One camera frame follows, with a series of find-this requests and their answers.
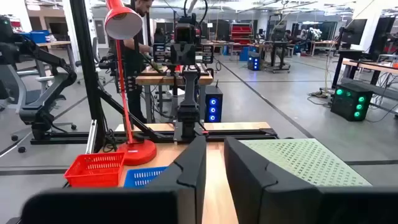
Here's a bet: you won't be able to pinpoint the red plastic basket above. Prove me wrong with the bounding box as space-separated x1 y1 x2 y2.
63 151 126 189

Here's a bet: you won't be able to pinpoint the black computer tower green fans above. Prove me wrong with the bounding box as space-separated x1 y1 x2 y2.
330 82 373 122

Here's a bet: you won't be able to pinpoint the black lamp power cord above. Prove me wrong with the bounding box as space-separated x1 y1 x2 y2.
101 128 119 153

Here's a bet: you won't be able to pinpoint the blue plastic basket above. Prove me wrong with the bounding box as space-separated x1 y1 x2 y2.
123 166 169 189

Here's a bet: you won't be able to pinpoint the black computer tower blue fans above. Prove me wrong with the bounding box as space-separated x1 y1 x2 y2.
247 51 261 72
204 80 224 123

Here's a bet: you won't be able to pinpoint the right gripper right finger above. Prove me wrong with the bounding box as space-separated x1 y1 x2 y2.
223 136 322 224

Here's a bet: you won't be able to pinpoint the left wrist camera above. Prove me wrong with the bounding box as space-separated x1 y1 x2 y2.
174 14 197 44

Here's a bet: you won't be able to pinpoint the black robot workstation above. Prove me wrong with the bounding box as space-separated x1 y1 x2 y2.
264 12 293 74

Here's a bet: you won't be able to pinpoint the silver aluminium extrusion bar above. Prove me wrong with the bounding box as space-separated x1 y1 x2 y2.
85 119 98 155

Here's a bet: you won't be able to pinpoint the black computer monitor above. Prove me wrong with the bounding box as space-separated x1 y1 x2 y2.
341 18 368 46

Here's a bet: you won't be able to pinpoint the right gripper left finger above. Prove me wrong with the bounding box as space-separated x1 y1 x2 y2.
144 135 208 224

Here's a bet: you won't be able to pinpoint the wooden desk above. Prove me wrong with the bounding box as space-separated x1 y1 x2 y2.
341 58 398 119

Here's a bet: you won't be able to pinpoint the red storage shelving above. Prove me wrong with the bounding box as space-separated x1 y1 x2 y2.
229 22 254 45

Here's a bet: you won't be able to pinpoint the blue storage bin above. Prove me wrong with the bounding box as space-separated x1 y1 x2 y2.
20 29 50 44

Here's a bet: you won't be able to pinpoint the person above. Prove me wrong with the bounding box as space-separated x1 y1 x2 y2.
284 29 299 44
154 27 166 44
119 0 155 124

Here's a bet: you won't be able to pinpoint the wooden workbench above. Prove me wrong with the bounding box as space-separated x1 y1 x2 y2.
136 63 215 124

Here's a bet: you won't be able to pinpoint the grey-legged wooden table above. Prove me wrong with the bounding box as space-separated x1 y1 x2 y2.
36 40 77 74

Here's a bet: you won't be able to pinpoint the green perforated metal shelf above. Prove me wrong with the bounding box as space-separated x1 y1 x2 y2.
239 138 373 187

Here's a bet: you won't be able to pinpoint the red desk lamp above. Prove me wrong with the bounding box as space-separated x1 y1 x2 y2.
104 0 157 167

